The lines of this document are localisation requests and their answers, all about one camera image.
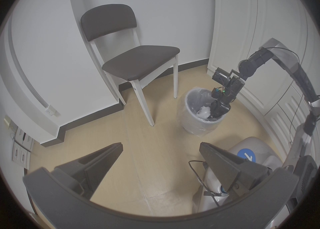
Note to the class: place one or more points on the white chest of drawers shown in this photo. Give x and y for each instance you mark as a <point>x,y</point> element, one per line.
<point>21,153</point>

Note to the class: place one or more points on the white wardrobe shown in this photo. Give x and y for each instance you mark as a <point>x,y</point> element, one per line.
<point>237,23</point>

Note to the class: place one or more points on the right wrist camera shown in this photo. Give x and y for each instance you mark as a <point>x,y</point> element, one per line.
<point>215,92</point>

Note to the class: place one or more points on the clear plastic bag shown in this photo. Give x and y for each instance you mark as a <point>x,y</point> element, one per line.
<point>182,123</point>

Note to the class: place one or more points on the grey trash bin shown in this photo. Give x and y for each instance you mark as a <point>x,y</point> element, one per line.
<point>192,120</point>

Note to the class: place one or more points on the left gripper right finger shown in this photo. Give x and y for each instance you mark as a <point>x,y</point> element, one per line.
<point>225,165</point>

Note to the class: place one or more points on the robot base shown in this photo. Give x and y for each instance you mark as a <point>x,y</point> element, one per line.
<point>265,148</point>

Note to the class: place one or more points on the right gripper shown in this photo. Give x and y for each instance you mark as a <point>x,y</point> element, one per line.
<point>220,109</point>

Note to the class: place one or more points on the white wall socket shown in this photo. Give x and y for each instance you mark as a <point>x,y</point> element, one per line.
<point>52,111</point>

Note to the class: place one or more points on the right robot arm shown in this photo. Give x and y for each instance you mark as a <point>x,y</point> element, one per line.
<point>287,58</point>

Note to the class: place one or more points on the grey padded white chair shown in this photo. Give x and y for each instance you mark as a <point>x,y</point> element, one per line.
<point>140,60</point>

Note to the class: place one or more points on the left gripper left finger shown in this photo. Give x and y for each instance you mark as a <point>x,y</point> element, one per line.
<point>100,163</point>

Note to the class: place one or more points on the black plastic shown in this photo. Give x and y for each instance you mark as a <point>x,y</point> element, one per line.
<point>205,111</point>

